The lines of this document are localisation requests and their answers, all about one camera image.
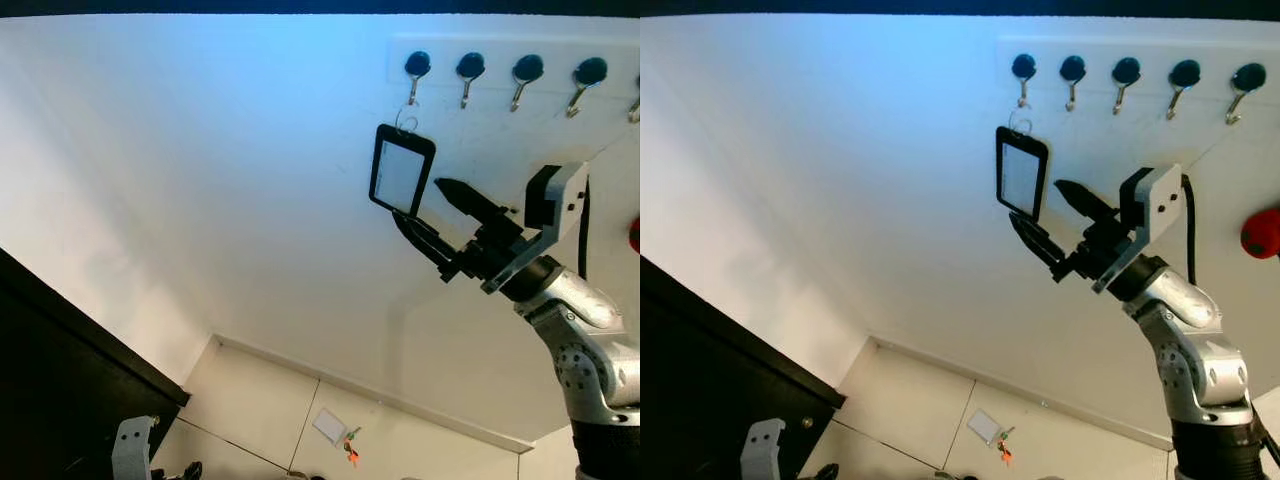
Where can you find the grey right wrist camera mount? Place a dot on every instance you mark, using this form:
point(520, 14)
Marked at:
point(567, 200)
point(1162, 200)

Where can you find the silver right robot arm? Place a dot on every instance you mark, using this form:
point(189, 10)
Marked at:
point(590, 340)
point(1195, 345)

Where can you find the black furniture panel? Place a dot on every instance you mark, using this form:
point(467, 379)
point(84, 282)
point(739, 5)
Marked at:
point(60, 390)
point(710, 400)

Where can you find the white card tag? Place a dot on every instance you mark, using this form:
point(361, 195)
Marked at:
point(984, 427)
point(329, 425)

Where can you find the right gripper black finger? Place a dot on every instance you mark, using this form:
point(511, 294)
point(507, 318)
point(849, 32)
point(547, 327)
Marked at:
point(470, 200)
point(1042, 245)
point(1088, 201)
point(425, 242)

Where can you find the white wall hook rack board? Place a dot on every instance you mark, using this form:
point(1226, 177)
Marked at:
point(500, 95)
point(1100, 98)

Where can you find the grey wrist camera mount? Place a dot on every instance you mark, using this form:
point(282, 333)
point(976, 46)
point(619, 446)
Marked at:
point(764, 447)
point(1162, 200)
point(567, 200)
point(132, 445)

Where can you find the black knob metal wall hook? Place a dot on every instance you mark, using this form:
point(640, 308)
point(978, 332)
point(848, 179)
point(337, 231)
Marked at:
point(1185, 73)
point(417, 64)
point(528, 68)
point(590, 71)
point(1023, 66)
point(470, 66)
point(1126, 70)
point(1072, 68)
point(1249, 76)

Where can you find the red round object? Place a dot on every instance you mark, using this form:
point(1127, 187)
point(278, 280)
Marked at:
point(635, 234)
point(1262, 232)

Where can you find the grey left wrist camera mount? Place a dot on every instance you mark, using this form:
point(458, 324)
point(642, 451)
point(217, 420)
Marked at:
point(132, 445)
point(764, 447)

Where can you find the orange keys bunch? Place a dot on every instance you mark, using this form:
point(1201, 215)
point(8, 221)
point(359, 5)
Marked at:
point(351, 452)
point(1004, 450)

